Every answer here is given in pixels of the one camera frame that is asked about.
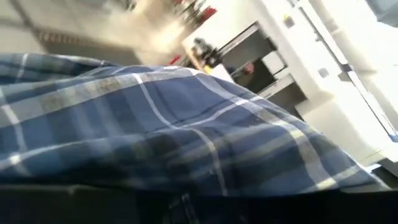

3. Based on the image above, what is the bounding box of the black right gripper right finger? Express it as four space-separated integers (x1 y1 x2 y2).
191 187 398 224

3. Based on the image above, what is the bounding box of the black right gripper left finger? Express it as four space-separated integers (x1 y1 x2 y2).
0 184 185 224

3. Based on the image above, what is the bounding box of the black equipment on stand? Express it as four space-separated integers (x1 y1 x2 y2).
190 37 224 68

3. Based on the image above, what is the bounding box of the blue plaid shirt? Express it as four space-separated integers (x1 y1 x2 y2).
0 52 392 198

